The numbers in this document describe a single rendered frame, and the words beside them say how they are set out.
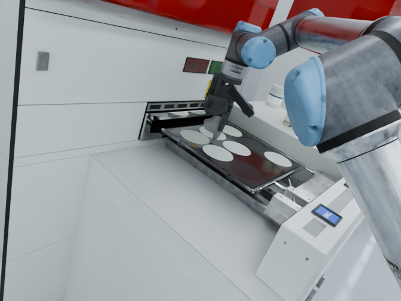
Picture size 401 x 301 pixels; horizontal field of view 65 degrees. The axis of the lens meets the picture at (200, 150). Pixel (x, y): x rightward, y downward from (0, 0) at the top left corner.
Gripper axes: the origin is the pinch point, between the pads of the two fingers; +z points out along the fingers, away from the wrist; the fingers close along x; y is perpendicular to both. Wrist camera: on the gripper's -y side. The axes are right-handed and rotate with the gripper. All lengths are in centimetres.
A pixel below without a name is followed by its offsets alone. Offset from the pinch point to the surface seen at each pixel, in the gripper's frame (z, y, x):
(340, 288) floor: 92, -117, -48
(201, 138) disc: 1.7, 4.4, -0.3
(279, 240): -0.7, -10.5, 46.1
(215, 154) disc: 1.8, 0.0, 9.3
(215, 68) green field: -17.8, 5.5, -18.0
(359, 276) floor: 92, -139, -64
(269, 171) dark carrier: 1.9, -17.3, 9.9
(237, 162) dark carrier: 1.9, -7.0, 10.1
